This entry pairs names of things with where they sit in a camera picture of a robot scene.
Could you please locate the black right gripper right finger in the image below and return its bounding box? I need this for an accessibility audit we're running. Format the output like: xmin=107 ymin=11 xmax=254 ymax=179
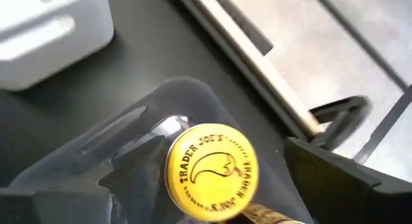
xmin=284 ymin=136 xmax=412 ymax=224

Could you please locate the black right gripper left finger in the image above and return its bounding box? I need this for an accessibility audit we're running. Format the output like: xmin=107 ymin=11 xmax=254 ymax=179
xmin=0 ymin=136 xmax=194 ymax=224

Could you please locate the white plastic bin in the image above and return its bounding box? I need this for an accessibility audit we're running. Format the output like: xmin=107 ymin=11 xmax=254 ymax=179
xmin=0 ymin=0 xmax=115 ymax=91

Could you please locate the clear plastic bin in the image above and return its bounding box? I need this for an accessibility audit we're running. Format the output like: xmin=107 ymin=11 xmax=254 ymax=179
xmin=8 ymin=76 xmax=315 ymax=224

